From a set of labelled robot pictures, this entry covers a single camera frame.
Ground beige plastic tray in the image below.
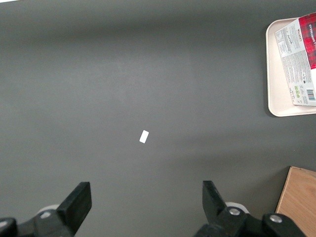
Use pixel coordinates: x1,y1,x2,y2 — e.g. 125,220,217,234
265,16,316,118

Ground wooden drawer cabinet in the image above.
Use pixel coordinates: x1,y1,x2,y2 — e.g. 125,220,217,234
275,166,316,237

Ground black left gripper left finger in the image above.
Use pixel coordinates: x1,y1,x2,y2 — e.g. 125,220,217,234
0,182,93,237

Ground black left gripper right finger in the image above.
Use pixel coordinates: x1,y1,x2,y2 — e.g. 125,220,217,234
195,180,307,237

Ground red tartan shortbread box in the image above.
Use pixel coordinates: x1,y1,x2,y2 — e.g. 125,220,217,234
274,12,316,107

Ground small white label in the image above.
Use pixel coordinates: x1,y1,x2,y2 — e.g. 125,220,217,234
139,130,150,144

